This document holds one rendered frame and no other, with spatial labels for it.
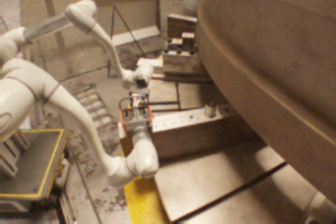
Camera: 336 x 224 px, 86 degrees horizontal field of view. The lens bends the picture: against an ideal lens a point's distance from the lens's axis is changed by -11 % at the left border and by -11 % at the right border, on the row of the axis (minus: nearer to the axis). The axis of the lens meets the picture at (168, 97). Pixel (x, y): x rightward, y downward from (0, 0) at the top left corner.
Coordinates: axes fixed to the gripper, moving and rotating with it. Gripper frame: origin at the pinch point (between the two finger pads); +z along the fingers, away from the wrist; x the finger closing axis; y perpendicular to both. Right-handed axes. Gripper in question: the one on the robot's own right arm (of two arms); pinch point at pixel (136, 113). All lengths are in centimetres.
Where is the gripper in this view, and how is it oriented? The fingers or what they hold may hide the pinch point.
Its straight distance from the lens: 113.4
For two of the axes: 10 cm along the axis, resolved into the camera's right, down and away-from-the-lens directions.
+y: 0.0, -7.7, -6.3
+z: -2.5, -6.1, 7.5
